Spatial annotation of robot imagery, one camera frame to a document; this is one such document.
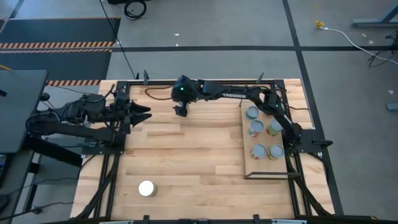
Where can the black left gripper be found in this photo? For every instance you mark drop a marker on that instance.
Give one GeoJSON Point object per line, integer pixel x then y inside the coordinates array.
{"type": "Point", "coordinates": [122, 110]}

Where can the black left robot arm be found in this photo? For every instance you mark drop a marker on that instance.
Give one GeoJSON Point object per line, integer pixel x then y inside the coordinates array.
{"type": "Point", "coordinates": [93, 134]}

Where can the white red tomato can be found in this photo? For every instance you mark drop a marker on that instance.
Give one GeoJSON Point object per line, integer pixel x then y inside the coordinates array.
{"type": "Point", "coordinates": [276, 152]}

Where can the mixed fruit can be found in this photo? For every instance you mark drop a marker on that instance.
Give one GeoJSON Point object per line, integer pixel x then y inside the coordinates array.
{"type": "Point", "coordinates": [258, 152]}

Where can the black table frame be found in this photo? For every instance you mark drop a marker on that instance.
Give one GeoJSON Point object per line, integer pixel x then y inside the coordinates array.
{"type": "Point", "coordinates": [155, 82]}

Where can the black hazard striped floor mat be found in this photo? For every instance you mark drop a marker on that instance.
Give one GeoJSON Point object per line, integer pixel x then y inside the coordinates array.
{"type": "Point", "coordinates": [56, 67]}
{"type": "Point", "coordinates": [59, 31]}

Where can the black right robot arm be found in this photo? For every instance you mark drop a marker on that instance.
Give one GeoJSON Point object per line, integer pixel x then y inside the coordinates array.
{"type": "Point", "coordinates": [217, 90]}

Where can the small grey floor block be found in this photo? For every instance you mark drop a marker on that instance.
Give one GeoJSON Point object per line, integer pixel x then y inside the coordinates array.
{"type": "Point", "coordinates": [392, 106]}

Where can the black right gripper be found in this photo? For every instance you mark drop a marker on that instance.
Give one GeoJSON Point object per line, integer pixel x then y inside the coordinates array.
{"type": "Point", "coordinates": [183, 101]}

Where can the yellowish label can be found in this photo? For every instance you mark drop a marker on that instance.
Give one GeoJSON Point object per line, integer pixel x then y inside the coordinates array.
{"type": "Point", "coordinates": [147, 188]}

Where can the green label can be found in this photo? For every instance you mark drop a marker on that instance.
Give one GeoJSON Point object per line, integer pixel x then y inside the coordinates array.
{"type": "Point", "coordinates": [275, 127]}

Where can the dark grey desk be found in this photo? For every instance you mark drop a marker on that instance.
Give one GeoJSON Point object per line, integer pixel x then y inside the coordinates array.
{"type": "Point", "coordinates": [21, 109]}

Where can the carrots can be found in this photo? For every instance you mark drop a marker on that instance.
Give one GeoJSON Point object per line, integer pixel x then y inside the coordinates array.
{"type": "Point", "coordinates": [256, 128]}

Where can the teal tuna fish can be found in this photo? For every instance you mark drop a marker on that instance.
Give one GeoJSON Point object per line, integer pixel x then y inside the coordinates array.
{"type": "Point", "coordinates": [252, 112]}

